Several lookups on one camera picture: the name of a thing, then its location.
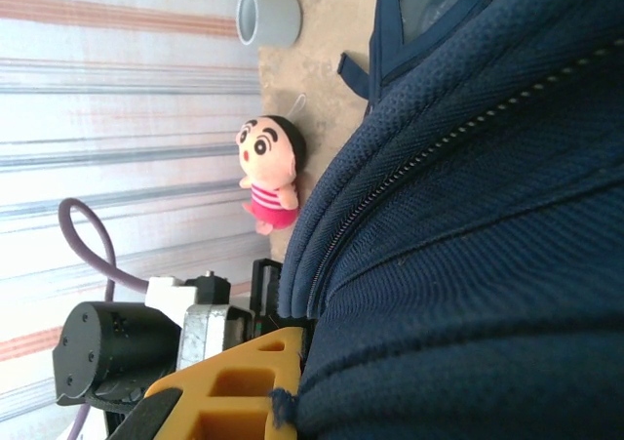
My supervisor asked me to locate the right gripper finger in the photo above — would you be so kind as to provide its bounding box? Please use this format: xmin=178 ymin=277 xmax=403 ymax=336
xmin=109 ymin=326 xmax=304 ymax=440

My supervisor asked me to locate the grey plastic cup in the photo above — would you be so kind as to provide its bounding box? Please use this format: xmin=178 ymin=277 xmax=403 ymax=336
xmin=236 ymin=0 xmax=302 ymax=49

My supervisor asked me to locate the navy blue backpack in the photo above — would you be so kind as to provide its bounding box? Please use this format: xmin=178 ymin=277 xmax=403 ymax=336
xmin=266 ymin=0 xmax=624 ymax=440

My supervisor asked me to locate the pink plush doll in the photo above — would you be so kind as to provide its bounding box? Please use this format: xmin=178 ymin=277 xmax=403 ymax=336
xmin=237 ymin=114 xmax=307 ymax=236

